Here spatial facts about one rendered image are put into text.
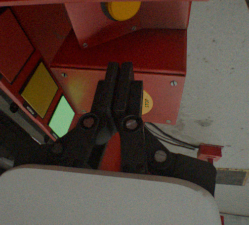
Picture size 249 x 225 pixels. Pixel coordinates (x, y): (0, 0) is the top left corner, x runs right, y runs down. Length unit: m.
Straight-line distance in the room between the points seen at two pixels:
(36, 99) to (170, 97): 0.15
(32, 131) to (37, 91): 0.18
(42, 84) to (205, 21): 0.96
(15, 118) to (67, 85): 0.12
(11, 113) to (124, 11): 0.23
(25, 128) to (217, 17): 0.97
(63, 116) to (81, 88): 0.05
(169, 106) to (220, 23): 0.90
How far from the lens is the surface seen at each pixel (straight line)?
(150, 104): 0.24
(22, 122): 0.36
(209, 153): 2.25
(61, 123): 0.27
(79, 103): 0.28
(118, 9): 0.22
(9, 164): 0.36
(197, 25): 1.10
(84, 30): 0.23
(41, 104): 0.23
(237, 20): 1.12
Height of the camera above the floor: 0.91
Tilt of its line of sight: 33 degrees down
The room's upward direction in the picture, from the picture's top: 166 degrees counter-clockwise
